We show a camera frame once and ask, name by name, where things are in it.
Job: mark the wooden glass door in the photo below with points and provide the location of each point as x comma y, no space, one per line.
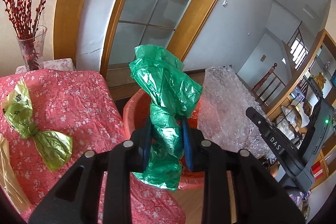
172,24

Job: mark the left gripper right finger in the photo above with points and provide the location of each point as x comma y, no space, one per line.
237,188

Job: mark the red lined trash basket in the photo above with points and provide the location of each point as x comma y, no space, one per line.
167,169

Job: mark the pink floral tablecloth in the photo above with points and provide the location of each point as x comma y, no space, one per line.
76,103

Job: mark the glass vase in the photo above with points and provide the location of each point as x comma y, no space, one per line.
32,49

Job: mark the green plastic bag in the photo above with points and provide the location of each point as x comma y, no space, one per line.
173,93

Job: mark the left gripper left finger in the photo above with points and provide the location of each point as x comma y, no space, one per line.
75,197

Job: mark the beige paper scrap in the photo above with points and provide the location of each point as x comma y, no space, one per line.
9,182

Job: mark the wooden display shelf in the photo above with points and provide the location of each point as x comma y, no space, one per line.
323,40

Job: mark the clear bubble wrap sheet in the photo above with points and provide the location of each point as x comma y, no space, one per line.
222,117

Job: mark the olive paw print bag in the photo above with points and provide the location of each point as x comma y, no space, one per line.
55,148

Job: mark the wooden stair railing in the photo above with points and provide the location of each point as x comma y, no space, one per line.
265,90

